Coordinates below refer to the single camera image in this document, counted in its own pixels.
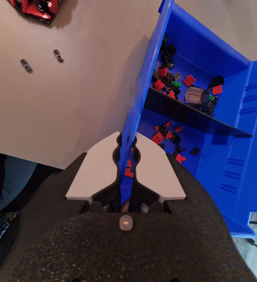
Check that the person's right hand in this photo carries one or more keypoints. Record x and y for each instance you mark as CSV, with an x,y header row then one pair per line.
x,y
125,206

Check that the pile of loose lego pieces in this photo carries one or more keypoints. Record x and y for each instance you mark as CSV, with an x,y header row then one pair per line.
x,y
158,137

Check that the patterned cloth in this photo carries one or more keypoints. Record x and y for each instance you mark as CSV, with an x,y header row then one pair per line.
x,y
2,224

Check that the small grey lego plate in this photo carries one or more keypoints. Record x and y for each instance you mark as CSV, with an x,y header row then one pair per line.
x,y
26,65
58,55

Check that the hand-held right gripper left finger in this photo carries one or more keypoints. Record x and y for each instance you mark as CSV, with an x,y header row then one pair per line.
x,y
97,167

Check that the red lego car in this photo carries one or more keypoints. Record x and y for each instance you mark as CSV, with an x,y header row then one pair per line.
x,y
33,10

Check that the black bin divider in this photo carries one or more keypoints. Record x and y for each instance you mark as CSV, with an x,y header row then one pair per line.
x,y
181,112

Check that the blue plastic bin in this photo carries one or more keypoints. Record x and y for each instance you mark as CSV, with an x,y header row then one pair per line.
x,y
229,154

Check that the transparent lego windshield piece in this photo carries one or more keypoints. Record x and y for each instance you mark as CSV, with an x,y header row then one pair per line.
x,y
194,94

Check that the person's leg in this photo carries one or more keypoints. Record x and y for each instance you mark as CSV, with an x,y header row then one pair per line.
x,y
18,176

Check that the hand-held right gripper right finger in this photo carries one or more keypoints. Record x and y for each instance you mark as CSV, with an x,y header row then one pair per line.
x,y
157,171

